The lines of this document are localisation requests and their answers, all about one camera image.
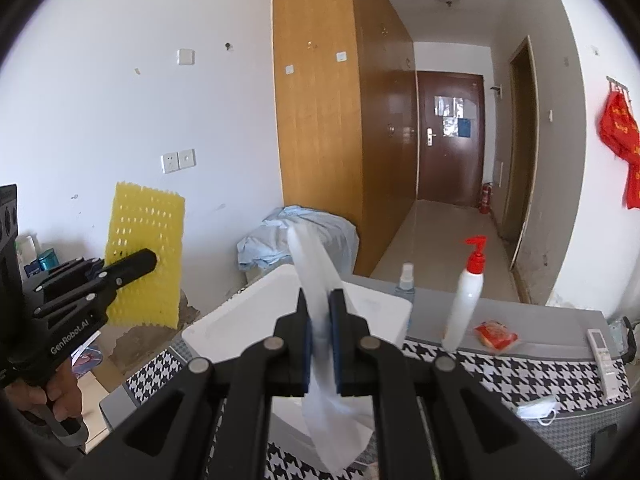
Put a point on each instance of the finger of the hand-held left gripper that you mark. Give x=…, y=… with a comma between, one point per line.
x=70, y=272
x=135, y=264

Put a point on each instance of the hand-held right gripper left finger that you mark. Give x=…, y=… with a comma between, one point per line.
x=306, y=332

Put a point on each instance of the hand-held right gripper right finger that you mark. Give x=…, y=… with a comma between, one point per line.
x=336, y=335

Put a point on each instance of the white tissue sheet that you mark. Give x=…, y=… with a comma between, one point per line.
x=312, y=270

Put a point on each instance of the white paper towel roll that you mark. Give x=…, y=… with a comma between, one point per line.
x=240, y=315

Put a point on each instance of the person's left hand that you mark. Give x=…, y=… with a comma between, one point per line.
x=64, y=390

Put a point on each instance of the teal can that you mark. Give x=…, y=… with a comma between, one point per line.
x=47, y=260

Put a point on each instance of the yellow foam mesh sheet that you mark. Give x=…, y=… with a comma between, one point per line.
x=150, y=220

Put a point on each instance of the blue spray bottle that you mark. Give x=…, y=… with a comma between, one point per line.
x=406, y=290

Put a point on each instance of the light blue cloth pile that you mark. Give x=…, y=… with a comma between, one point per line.
x=295, y=230

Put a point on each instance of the white red pump bottle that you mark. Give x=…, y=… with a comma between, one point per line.
x=465, y=300

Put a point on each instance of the red snack packet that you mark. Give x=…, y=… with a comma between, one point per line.
x=495, y=336

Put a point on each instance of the houndstooth blanket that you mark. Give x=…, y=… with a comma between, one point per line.
x=500, y=375

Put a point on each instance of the wooden wardrobe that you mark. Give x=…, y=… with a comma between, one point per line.
x=320, y=135

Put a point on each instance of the brown door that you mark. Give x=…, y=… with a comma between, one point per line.
x=450, y=170

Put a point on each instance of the red fire extinguisher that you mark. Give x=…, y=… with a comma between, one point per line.
x=486, y=200

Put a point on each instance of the white face mask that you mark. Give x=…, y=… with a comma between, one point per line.
x=535, y=407

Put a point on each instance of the papers on door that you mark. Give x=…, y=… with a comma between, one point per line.
x=452, y=115

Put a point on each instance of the white power strip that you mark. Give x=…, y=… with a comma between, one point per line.
x=602, y=360

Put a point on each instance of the red cloth bag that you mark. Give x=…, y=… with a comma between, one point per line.
x=617, y=125
x=632, y=187

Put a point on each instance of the white wall socket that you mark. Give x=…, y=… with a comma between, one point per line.
x=170, y=163
x=187, y=159

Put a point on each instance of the white wall switch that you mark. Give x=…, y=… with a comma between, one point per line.
x=185, y=57

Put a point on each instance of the brown door frame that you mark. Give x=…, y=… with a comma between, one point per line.
x=520, y=150

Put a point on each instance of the wall hook rack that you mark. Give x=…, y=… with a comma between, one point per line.
x=616, y=82

